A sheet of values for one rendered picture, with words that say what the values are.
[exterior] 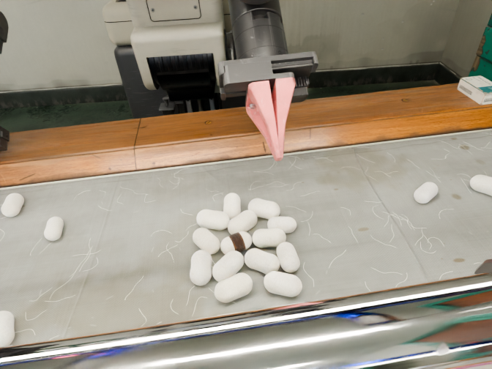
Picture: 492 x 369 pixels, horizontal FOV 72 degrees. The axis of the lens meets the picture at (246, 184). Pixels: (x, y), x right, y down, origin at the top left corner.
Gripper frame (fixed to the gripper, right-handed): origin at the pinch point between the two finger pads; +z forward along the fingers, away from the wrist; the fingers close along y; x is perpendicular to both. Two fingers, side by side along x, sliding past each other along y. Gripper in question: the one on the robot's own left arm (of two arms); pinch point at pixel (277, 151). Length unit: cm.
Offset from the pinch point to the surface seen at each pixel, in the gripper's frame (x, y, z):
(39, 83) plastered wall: 188, -121, -117
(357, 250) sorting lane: 0.4, 6.5, 11.2
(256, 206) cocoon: 3.1, -2.8, 5.1
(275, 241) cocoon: 0.2, -1.7, 9.1
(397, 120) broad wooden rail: 12.2, 20.5, -5.6
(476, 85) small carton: 12.8, 34.4, -9.9
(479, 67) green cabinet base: 19.1, 41.1, -15.5
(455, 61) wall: 159, 150, -86
